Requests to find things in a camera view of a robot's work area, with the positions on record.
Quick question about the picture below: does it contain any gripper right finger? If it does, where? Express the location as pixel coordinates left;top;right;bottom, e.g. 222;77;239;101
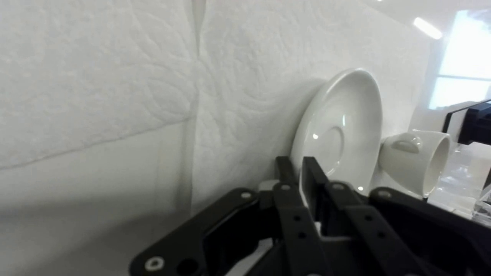
302;156;491;276

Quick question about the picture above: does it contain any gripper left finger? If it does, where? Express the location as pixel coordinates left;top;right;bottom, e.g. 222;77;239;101
130;156;327;276

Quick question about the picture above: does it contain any white plate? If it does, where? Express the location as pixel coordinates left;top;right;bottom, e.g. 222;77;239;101
290;68;383;194

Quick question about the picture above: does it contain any stack of white coffee cups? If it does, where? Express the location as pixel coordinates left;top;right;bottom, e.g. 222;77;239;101
378;130;451;198

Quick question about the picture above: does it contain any black box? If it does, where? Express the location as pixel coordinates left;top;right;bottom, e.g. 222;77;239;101
441;100;491;146

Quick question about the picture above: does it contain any white paper towel sheet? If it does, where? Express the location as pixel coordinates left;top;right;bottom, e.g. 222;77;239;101
191;0;432;215

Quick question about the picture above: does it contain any window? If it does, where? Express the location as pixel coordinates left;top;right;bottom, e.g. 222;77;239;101
428;9;491;110

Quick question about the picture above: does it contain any ceiling light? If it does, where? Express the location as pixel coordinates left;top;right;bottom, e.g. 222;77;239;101
413;17;443;40

